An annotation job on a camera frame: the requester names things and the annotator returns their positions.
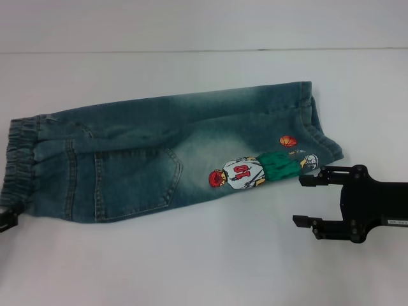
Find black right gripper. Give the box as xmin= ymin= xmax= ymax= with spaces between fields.
xmin=292 ymin=163 xmax=408 ymax=246

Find blue denim shorts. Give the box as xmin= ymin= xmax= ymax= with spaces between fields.
xmin=0 ymin=81 xmax=344 ymax=226

